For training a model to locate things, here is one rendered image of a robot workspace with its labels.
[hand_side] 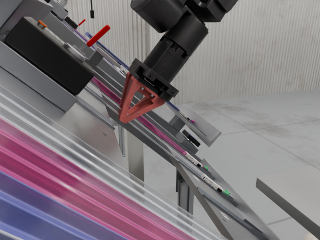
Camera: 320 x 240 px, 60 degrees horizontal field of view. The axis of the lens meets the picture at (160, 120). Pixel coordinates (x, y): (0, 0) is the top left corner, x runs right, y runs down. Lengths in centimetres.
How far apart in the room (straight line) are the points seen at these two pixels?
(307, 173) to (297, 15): 371
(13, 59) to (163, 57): 24
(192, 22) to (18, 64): 27
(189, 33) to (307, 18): 436
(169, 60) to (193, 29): 6
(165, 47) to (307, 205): 66
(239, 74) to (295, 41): 101
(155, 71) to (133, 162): 65
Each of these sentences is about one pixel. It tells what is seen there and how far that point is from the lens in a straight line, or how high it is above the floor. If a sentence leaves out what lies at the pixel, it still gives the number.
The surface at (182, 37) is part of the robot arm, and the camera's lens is 45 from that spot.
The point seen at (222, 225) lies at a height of 85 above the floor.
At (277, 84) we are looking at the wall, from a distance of 463.
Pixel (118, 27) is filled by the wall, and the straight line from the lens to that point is 337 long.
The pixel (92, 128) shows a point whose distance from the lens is 29.
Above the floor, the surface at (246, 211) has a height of 73.
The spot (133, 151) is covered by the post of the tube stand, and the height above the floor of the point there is 65.
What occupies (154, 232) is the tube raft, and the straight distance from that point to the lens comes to 17.
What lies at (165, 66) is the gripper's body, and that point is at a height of 104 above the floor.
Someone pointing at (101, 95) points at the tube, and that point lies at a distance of 46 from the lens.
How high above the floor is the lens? 111
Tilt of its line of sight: 20 degrees down
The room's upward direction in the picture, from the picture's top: straight up
